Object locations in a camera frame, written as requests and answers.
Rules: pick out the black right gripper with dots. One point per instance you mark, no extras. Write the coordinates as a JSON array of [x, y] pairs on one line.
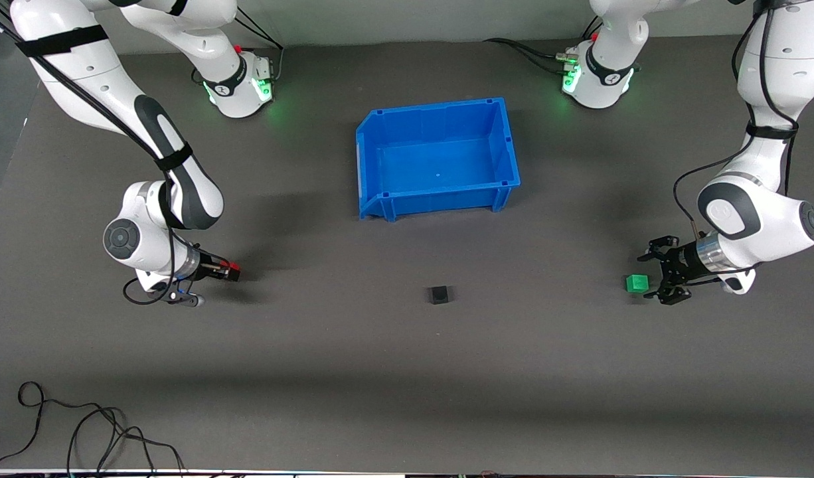
[[208, 267]]

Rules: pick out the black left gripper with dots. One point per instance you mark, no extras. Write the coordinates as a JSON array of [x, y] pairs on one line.
[[681, 264]]

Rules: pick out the small red cube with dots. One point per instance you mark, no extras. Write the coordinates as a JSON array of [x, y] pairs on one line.
[[234, 271]]

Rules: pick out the small green cube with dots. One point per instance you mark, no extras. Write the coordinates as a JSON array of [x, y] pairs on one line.
[[637, 283]]

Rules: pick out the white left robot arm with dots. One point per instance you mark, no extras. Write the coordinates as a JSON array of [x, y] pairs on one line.
[[765, 212]]

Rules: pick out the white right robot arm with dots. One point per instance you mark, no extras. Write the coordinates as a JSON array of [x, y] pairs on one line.
[[101, 86]]

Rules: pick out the small black cube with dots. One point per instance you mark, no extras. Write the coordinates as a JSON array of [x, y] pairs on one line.
[[439, 295]]

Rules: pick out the blue plastic storage bin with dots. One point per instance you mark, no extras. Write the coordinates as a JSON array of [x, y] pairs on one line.
[[437, 159]]

